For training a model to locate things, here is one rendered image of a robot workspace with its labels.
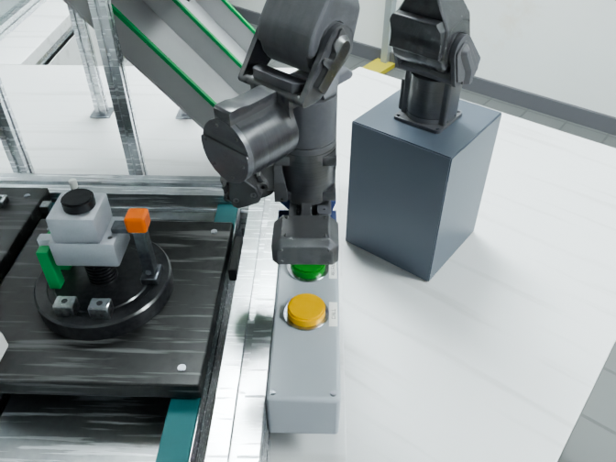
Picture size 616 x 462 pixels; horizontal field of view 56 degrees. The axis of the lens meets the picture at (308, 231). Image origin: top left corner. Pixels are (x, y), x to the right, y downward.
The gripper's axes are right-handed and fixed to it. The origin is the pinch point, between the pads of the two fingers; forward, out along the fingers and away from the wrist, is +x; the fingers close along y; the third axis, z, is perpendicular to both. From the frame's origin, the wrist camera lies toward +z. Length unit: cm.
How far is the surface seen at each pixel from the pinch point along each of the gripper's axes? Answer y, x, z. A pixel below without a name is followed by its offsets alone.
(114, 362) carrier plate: 14.7, 4.1, 18.1
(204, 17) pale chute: -49, -5, 18
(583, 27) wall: -214, 60, -120
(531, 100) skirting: -220, 100, -107
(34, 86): -65, 16, 61
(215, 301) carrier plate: 6.5, 4.3, 9.6
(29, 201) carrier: -10.4, 4.2, 36.2
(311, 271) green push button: 1.9, 4.3, -0.4
